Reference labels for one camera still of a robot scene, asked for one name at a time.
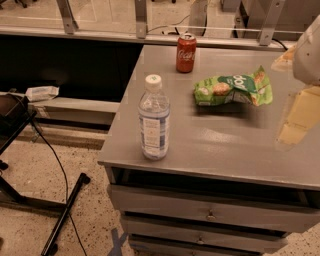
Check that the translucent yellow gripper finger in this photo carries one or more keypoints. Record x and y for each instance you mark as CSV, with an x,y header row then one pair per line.
x,y
285,61
301,113

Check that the green rice chip bag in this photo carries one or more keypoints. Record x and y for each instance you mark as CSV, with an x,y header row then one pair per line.
x,y
254,89

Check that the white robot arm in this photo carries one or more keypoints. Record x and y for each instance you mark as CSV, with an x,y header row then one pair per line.
x,y
306,61

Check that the clear plastic water bottle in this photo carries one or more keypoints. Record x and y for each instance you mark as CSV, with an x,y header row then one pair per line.
x,y
154,119

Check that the red cola can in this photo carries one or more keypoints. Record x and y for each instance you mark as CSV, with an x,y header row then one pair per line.
x,y
186,48

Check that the middle grey drawer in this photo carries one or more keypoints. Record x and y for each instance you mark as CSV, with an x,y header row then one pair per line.
x,y
201,235

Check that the grey drawer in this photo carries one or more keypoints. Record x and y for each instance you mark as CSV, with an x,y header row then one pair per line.
x,y
175,248
213,209
201,235

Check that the top grey drawer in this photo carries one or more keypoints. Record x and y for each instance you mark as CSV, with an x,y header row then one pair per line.
x,y
213,209

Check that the grey drawer cabinet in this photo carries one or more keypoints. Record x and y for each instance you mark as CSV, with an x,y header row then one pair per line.
x,y
226,151

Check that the bottom grey drawer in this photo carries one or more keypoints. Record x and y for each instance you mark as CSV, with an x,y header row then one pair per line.
x,y
175,248

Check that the blue tape on floor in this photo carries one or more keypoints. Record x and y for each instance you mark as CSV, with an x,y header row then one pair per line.
x,y
118,241

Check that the white wipes packet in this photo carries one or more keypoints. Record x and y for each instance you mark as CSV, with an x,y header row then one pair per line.
x,y
42,93

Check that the black metal stand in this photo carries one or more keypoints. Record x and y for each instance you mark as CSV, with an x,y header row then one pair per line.
x,y
35,179

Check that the right metal railing bracket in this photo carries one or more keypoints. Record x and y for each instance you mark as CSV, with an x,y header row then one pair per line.
x,y
273,13

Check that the metal railing bracket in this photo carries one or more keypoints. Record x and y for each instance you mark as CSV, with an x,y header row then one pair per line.
x,y
69,23
273,13
141,18

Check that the middle metal railing bracket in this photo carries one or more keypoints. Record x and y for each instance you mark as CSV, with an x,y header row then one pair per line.
x,y
141,18

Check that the left metal railing bracket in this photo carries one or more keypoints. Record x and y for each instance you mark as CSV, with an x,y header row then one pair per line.
x,y
69,23

